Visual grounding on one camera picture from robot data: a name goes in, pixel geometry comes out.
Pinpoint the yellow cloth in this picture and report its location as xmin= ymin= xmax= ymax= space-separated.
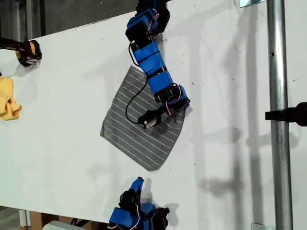
xmin=0 ymin=76 xmax=23 ymax=121

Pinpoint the short black camera stalk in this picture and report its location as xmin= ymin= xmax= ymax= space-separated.
xmin=157 ymin=105 xmax=174 ymax=118

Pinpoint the black and yellow tool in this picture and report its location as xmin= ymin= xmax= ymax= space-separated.
xmin=0 ymin=37 xmax=43 ymax=68

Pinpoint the black clamp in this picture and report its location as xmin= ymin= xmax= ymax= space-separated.
xmin=264 ymin=101 xmax=307 ymax=127

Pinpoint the thin black camera cable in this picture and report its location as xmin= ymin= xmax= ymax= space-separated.
xmin=125 ymin=40 xmax=149 ymax=125

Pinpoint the steel post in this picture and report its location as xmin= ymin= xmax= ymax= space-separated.
xmin=266 ymin=0 xmax=295 ymax=230

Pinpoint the grey white-striped towel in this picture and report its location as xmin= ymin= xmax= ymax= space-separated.
xmin=99 ymin=65 xmax=192 ymax=172

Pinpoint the red white servo wire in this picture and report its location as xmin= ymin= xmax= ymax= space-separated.
xmin=146 ymin=9 xmax=161 ymax=36
xmin=165 ymin=83 xmax=183 ymax=115
xmin=107 ymin=203 xmax=142 ymax=230

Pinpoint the black camera box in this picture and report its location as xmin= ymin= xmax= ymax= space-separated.
xmin=153 ymin=207 xmax=170 ymax=230
xmin=138 ymin=109 xmax=162 ymax=129

